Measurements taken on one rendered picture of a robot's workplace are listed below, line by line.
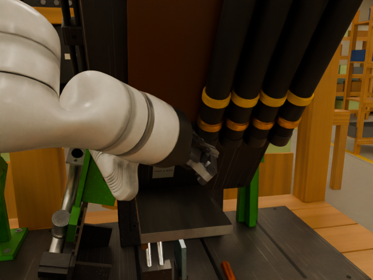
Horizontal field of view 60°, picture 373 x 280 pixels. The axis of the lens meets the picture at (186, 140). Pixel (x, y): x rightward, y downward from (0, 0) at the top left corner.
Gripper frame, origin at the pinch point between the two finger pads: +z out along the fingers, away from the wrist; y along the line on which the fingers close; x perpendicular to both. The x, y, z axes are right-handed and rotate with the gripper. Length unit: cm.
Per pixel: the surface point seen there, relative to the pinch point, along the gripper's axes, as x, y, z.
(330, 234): 3, -16, 71
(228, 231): 8.7, -8.3, 11.5
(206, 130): -1.3, 4.9, 3.8
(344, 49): -318, 440, 1082
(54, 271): 45.0, 8.5, 7.1
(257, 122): -7.9, 1.9, 9.1
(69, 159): 27.8, 25.5, 5.9
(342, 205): 7, 8, 325
